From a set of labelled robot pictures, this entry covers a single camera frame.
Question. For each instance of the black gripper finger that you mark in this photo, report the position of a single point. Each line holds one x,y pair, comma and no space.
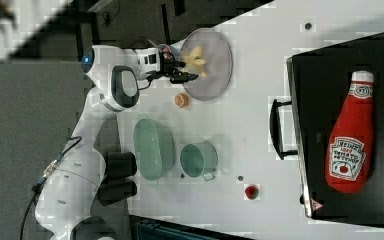
182,78
178,64

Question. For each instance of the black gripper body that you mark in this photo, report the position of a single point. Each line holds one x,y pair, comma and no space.
159,66

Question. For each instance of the peeled toy banana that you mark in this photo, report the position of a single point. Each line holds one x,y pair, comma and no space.
194,59

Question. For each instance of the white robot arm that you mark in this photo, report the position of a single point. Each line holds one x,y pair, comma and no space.
65,191

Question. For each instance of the grey round plate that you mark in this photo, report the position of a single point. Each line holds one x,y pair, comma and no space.
219,64

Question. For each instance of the red toy strawberry in bowl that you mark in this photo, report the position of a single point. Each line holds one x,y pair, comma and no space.
167,54

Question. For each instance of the blue bowl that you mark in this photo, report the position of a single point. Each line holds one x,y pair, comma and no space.
175,53

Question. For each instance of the orange slice toy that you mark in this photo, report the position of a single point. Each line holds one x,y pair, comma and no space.
181,100

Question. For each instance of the green perforated colander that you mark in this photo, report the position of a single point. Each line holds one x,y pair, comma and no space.
154,148

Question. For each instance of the green mug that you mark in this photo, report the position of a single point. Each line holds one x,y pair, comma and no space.
199,160

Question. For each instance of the red toy strawberry on table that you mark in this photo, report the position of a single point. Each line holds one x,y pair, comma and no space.
251,192

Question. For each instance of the silver toaster oven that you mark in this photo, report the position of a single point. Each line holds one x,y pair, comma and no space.
319,81

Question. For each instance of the red plush ketchup bottle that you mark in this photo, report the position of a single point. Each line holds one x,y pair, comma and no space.
349,152

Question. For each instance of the blue metal frame rail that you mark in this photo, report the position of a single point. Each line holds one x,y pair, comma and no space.
143,228

